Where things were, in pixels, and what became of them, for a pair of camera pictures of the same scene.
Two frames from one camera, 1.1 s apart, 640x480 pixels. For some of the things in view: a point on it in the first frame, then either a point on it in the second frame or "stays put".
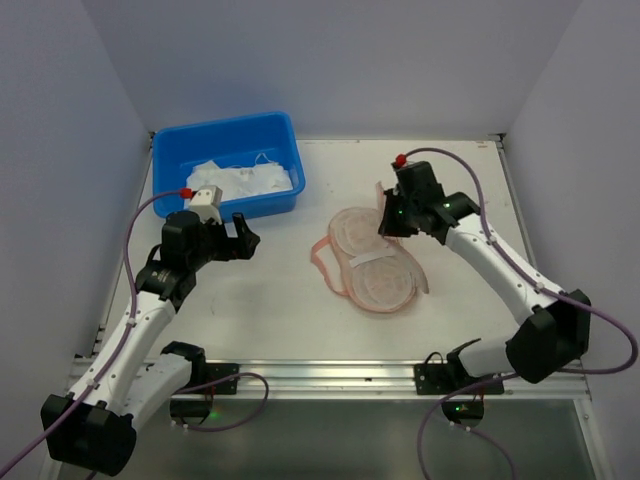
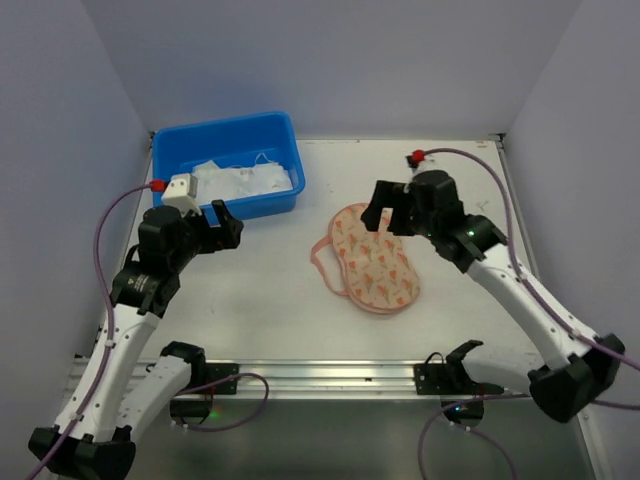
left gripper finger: x=248 y=240 → x=230 y=227
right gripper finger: x=393 y=221 → x=385 y=193
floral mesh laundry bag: x=379 y=273 stays put
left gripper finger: x=238 y=249 → x=227 y=236
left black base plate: x=216 y=371 stays put
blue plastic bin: x=234 y=142 stays put
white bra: x=240 y=180 stays put
